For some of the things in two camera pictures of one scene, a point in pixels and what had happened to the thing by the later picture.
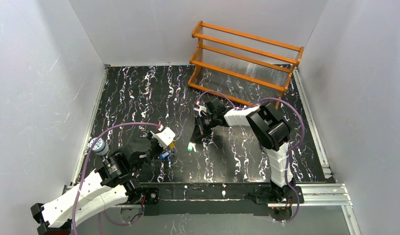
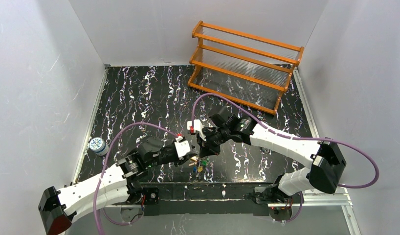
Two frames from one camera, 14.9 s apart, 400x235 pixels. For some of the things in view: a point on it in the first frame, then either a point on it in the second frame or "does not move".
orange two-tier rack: (251, 68) does not move
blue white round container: (100, 148) does not move
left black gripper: (159, 151) → (189, 157)
